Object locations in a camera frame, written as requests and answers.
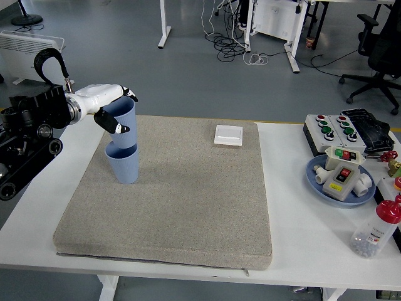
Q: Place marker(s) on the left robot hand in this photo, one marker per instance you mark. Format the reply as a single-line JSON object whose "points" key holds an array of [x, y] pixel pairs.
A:
{"points": [[97, 94]]}

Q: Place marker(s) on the darker blue ribbed cup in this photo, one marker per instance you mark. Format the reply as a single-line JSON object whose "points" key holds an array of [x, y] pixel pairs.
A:
{"points": [[125, 139]]}

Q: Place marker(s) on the light blue ribbed cup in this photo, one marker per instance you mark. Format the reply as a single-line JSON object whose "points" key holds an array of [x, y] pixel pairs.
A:
{"points": [[123, 166]]}

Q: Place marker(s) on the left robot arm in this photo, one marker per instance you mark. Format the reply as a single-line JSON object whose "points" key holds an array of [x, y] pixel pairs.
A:
{"points": [[34, 109]]}

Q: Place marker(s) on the white desk leg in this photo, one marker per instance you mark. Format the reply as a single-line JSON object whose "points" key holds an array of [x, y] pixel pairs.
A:
{"points": [[164, 31], [292, 56]]}

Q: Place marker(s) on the black fan stand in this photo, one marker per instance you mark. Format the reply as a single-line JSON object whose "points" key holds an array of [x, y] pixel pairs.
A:
{"points": [[26, 19]]}

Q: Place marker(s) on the grey-brown mat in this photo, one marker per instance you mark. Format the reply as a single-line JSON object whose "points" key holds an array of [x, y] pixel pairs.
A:
{"points": [[194, 194]]}

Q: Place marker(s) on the person's shoe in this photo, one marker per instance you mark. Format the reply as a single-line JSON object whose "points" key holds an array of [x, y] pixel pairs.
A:
{"points": [[242, 26]]}

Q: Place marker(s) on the red drink can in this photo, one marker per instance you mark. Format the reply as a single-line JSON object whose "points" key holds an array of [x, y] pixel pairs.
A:
{"points": [[310, 43]]}

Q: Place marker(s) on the grey four-button control box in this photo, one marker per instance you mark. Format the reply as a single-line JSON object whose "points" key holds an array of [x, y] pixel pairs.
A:
{"points": [[316, 135], [357, 145]]}

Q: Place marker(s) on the white pipe fitting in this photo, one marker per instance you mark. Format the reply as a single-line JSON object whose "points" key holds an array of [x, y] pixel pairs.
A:
{"points": [[321, 178], [363, 185]]}

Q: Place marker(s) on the black-legged desk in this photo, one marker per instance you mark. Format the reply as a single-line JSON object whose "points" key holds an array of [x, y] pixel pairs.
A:
{"points": [[322, 12]]}

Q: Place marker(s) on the white table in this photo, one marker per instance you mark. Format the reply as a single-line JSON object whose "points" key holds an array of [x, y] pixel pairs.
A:
{"points": [[297, 238]]}

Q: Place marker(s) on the blue plate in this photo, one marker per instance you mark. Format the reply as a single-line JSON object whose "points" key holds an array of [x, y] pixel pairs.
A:
{"points": [[341, 203]]}

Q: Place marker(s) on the black plastic tray stack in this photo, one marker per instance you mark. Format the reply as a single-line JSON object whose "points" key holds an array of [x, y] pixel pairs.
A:
{"points": [[372, 128]]}

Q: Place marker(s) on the black office chair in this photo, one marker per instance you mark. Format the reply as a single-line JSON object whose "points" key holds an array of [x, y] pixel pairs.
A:
{"points": [[383, 53]]}

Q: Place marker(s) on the clear bottle red cap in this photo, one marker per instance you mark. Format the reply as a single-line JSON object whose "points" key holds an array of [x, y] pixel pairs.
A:
{"points": [[376, 232]]}

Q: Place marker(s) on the emergency stop button box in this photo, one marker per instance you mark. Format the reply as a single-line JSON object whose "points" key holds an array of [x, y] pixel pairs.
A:
{"points": [[398, 183]]}

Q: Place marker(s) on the white wall switch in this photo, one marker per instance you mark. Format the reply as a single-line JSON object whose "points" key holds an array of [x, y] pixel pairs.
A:
{"points": [[228, 135]]}

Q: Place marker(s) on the cream three-button switch box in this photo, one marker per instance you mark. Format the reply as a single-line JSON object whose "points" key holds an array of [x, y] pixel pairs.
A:
{"points": [[332, 161]]}

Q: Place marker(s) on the cream two-button switch box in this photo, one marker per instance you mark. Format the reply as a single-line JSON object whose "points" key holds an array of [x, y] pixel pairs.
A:
{"points": [[333, 188]]}

